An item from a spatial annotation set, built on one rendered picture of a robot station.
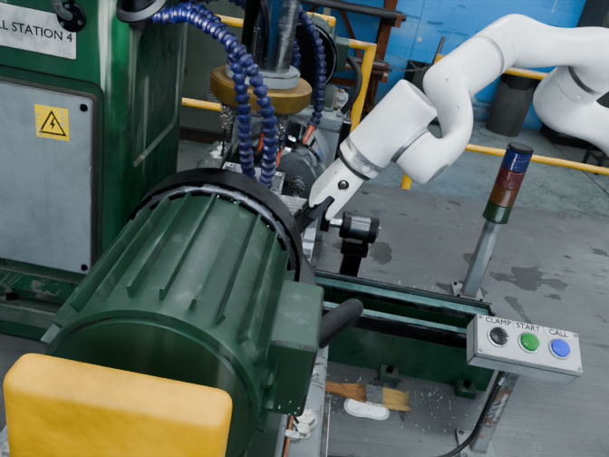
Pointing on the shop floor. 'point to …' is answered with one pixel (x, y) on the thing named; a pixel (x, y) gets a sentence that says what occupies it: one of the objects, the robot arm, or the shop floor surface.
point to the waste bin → (510, 104)
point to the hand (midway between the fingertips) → (299, 221)
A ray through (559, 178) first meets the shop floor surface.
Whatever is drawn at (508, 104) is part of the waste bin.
